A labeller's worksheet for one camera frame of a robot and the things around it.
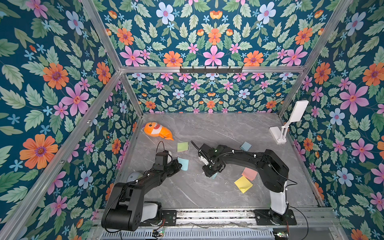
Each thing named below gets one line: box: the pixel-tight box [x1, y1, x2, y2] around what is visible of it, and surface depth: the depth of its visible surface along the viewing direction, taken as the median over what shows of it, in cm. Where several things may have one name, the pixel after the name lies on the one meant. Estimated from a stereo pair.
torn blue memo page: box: [177, 157, 189, 171], surface depth 94 cm
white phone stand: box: [269, 100, 309, 145], surface depth 95 cm
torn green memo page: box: [177, 142, 189, 153], surface depth 103 cm
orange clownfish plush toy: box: [144, 122, 174, 141], surface depth 103 cm
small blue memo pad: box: [240, 141, 252, 152], surface depth 103 cm
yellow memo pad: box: [234, 175, 253, 194], surface depth 86 cm
